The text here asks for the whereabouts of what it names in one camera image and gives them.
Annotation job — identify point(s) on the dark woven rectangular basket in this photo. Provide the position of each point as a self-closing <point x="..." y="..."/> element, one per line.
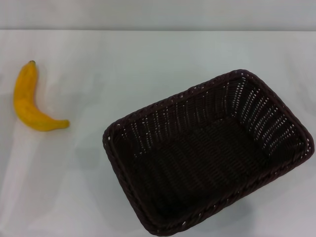
<point x="197" y="158"/>

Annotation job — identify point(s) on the yellow banana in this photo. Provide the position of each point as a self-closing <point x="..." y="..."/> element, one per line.
<point x="24" y="103"/>

